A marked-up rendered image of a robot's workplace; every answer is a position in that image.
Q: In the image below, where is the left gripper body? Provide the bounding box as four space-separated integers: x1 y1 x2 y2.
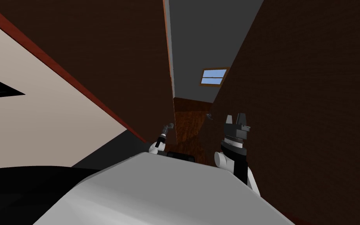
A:
162 123 175 136

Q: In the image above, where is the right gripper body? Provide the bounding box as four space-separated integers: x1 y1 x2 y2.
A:
223 122 251 140

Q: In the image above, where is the wooden framed window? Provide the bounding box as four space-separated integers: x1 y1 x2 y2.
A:
198 66 231 88

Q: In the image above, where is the dark brown door leaf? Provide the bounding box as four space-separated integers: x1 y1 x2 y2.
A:
198 0 360 225

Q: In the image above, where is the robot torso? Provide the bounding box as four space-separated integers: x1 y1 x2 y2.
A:
33 150 296 225

